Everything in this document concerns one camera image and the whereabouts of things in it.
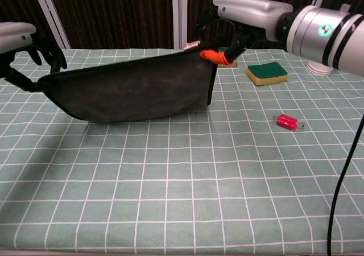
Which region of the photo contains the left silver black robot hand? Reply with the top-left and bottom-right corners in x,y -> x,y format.
0,22 -> 68,93

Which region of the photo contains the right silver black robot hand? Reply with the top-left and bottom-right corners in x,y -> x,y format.
195,0 -> 293,66

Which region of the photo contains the green yellow sponge with stain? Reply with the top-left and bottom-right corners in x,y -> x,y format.
217,47 -> 238,68

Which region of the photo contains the plain green yellow sponge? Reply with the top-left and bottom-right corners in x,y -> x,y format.
245,61 -> 288,86

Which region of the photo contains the red candy clear wrapper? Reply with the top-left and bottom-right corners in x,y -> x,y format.
272,113 -> 305,131

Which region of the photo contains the green checked tablecloth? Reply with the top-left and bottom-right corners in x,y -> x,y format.
0,48 -> 364,254

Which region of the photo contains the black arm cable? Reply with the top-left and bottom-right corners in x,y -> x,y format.
326,105 -> 364,256

